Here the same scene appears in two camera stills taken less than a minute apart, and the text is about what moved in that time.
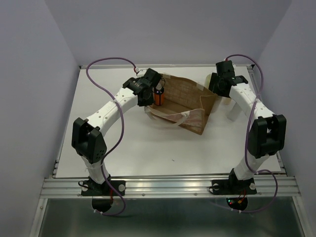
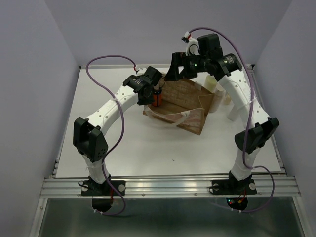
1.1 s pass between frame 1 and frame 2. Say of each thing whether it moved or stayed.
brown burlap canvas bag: stayed
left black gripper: stayed
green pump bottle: stayed
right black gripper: moved
